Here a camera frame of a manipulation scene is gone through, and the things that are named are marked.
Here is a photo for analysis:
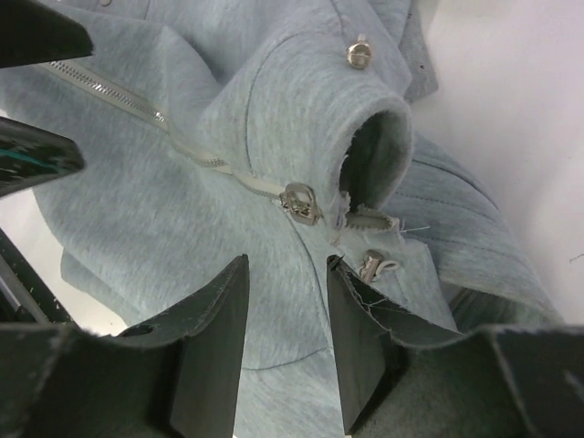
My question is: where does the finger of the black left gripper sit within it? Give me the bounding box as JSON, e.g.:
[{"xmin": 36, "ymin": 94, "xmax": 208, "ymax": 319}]
[
  {"xmin": 1, "ymin": 117, "xmax": 85, "ymax": 197},
  {"xmin": 1, "ymin": 6, "xmax": 94, "ymax": 68}
]

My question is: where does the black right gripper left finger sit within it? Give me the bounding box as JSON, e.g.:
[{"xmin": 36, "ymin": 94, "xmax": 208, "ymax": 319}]
[{"xmin": 1, "ymin": 255, "xmax": 249, "ymax": 437}]

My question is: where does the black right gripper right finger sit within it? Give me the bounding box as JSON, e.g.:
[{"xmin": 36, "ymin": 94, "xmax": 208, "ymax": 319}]
[{"xmin": 327, "ymin": 256, "xmax": 583, "ymax": 437}]

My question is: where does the grey zip jacket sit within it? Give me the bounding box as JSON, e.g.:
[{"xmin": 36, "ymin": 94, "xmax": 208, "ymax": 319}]
[{"xmin": 1, "ymin": 1, "xmax": 561, "ymax": 437}]

